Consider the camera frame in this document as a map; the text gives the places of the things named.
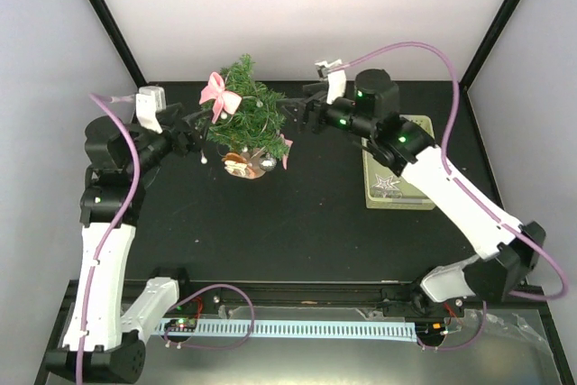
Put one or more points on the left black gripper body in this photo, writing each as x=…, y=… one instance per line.
x=181, y=146

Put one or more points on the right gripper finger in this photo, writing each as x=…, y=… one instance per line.
x=293, y=102
x=293, y=112

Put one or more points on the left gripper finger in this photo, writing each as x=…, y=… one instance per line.
x=194, y=118
x=203, y=126

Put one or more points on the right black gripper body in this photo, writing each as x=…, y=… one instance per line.
x=317, y=105

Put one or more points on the pink felt bow ornament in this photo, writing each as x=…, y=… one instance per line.
x=224, y=101

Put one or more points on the pink paper ornament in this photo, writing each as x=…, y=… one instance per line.
x=286, y=147

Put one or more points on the small green christmas tree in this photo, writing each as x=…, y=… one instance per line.
x=257, y=123

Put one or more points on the gingerbread figure ornament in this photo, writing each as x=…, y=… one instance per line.
x=236, y=165

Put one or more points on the silver ball ornament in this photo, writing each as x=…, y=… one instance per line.
x=267, y=163

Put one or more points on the yellow-green plastic basket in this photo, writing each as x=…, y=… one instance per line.
x=412, y=198

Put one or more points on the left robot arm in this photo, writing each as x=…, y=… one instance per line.
x=103, y=342

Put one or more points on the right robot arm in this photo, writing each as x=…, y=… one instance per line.
x=505, y=250

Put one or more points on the silver star ornament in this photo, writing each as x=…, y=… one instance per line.
x=386, y=187

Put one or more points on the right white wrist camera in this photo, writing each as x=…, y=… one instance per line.
x=333, y=74

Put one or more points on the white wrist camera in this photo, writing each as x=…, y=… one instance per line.
x=149, y=101
x=333, y=74

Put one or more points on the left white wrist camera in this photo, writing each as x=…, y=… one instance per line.
x=149, y=101

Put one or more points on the black aluminium frame rail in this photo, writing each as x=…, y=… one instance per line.
x=284, y=294

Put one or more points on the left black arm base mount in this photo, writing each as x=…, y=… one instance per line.
x=185, y=304

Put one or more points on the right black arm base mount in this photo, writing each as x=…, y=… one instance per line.
x=401, y=301

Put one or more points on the white slotted cable duct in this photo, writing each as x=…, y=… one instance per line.
x=295, y=329

